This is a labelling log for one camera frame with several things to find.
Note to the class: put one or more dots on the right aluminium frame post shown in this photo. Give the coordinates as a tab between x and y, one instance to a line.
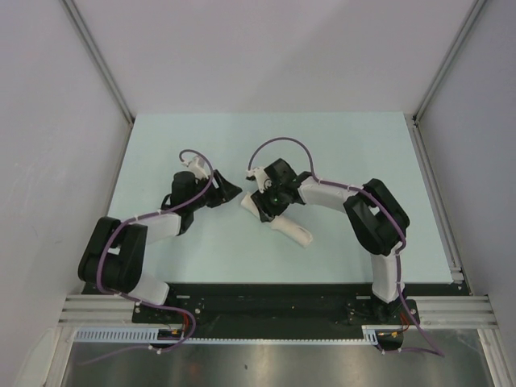
456	46

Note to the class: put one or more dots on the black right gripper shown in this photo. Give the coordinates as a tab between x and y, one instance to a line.
267	210

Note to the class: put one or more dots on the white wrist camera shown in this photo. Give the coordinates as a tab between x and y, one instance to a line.
259	176
197	167

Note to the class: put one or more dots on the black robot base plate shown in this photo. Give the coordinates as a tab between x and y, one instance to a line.
279	312

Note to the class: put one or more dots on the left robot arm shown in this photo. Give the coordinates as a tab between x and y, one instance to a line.
114	256

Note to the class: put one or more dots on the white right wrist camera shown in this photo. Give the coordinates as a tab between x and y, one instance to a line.
259	176

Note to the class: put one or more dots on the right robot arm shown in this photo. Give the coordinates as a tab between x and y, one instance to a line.
376	217

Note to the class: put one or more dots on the white cloth napkin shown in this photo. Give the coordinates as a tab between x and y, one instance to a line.
280	223

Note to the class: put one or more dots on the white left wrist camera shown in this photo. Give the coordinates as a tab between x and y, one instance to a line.
197	167

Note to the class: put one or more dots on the left aluminium frame post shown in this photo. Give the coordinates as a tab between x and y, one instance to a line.
93	51

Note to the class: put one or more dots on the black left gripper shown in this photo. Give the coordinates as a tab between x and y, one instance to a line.
224	192

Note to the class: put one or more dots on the aluminium frame post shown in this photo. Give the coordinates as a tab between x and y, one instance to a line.
93	51
456	46

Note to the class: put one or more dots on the aluminium right side rail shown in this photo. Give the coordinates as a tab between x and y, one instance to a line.
444	227

